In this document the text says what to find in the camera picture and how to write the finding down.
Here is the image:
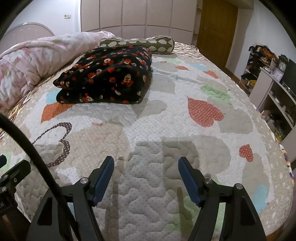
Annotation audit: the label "black cable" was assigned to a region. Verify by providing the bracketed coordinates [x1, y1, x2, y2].
[0, 113, 82, 241]

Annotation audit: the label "white shelf unit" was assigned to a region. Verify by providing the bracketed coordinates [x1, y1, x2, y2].
[249, 68, 295, 162]

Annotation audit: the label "dark mantel clock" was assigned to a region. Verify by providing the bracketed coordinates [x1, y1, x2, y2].
[276, 54, 289, 73]

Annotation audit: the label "green hedgehog bolster pillow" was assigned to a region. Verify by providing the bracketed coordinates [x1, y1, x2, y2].
[98, 36, 175, 54]

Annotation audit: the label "pink floral comforter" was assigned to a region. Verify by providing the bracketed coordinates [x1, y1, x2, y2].
[1, 31, 114, 109]

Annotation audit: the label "brown wooden door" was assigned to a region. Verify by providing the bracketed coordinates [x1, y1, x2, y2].
[197, 0, 238, 69]

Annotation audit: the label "patchwork heart quilt bedspread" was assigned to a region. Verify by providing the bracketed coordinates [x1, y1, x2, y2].
[8, 44, 293, 240]

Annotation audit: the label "black monitor screen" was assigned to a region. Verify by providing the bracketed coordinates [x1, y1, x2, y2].
[282, 59, 296, 94]

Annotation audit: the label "black floral fleece robe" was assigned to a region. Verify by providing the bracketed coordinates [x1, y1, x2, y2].
[53, 46, 152, 104]

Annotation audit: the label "pink headboard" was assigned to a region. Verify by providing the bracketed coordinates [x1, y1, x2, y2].
[0, 23, 54, 53]

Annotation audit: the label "pink wardrobe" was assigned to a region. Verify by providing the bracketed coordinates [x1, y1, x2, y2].
[80, 0, 203, 45]

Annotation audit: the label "cluttered shoe rack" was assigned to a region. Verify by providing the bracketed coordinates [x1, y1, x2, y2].
[239, 45, 278, 96]

